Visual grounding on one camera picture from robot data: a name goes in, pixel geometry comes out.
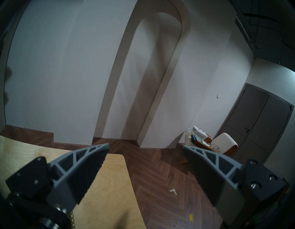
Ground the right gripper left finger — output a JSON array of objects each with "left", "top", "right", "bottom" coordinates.
[{"left": 5, "top": 143, "right": 110, "bottom": 214}]

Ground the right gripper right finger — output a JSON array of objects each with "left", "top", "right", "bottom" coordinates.
[{"left": 183, "top": 145, "right": 286, "bottom": 225}]

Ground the light wooden table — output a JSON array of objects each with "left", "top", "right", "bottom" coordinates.
[{"left": 0, "top": 136, "right": 147, "bottom": 229}]

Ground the cream wooden armchair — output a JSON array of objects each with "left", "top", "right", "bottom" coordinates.
[{"left": 179, "top": 132, "right": 238, "bottom": 165}]

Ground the grey double door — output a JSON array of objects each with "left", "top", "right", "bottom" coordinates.
[{"left": 213, "top": 83, "right": 295, "bottom": 165}]

